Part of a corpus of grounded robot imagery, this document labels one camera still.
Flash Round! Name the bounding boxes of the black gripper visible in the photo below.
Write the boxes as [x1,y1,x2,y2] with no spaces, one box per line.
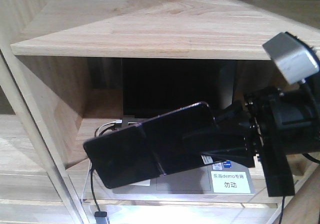
[182,80,320,197]

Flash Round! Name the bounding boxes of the black foldable phone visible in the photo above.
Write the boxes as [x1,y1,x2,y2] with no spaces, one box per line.
[83,102,214,189]

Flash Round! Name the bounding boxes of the white paper label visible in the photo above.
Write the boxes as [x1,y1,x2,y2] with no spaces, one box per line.
[211,171,251,194]

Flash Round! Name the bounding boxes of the grey usb adapter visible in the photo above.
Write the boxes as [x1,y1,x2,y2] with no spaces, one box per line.
[94,211,110,224]

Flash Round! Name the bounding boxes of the light wooden shelf unit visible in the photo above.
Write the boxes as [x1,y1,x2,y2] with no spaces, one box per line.
[0,0,320,223]

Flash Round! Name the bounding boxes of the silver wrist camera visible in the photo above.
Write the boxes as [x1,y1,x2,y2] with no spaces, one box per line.
[262,32,320,84]

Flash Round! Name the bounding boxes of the black laptop cable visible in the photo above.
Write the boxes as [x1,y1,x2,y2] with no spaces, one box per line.
[89,123,121,213]

